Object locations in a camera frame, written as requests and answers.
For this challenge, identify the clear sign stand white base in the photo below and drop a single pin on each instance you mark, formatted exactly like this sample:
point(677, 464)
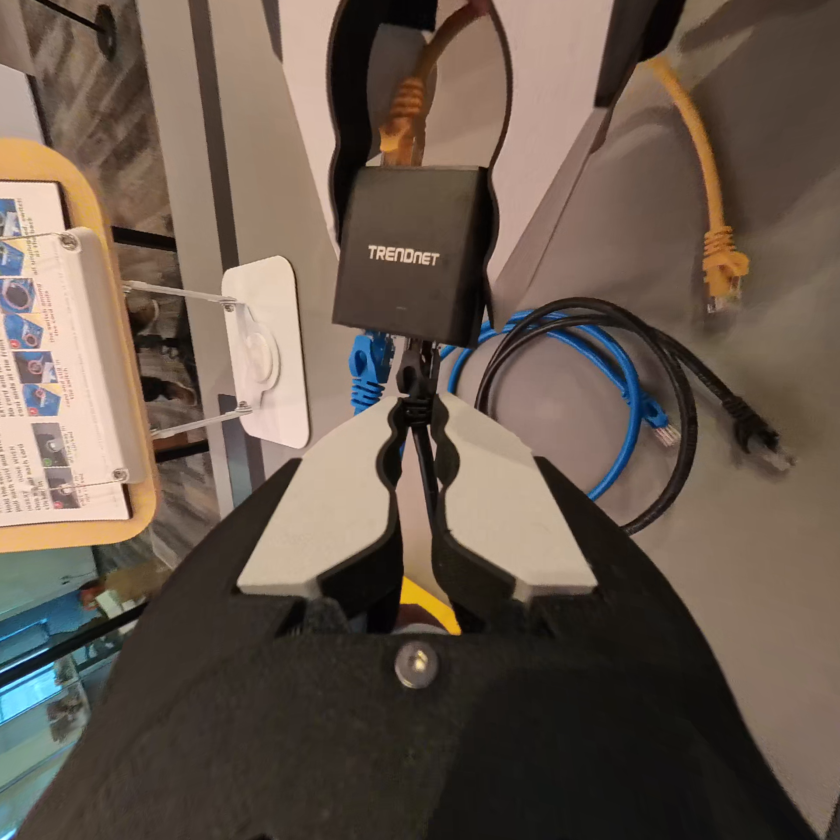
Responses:
point(269, 407)

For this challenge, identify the black round stand foot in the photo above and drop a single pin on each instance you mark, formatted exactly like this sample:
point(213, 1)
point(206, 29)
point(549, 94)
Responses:
point(106, 33)

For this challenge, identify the black network switch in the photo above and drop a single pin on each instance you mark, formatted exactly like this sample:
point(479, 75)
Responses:
point(407, 216)

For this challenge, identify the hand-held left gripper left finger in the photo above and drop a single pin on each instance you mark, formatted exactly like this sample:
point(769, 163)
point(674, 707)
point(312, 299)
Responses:
point(321, 512)

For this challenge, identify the printed instruction sheet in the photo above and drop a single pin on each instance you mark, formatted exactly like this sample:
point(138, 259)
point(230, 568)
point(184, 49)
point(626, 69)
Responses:
point(26, 394)

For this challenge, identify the printed instruction sheet board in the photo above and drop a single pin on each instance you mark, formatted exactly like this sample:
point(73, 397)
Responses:
point(79, 537)

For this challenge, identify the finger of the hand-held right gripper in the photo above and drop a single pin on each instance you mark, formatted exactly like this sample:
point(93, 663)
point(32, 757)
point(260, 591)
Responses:
point(558, 59)
point(308, 65)

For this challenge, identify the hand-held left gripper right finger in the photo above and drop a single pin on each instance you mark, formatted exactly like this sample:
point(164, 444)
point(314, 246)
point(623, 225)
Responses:
point(512, 518)

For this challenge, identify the glass display case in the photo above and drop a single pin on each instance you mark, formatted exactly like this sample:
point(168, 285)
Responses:
point(39, 656)

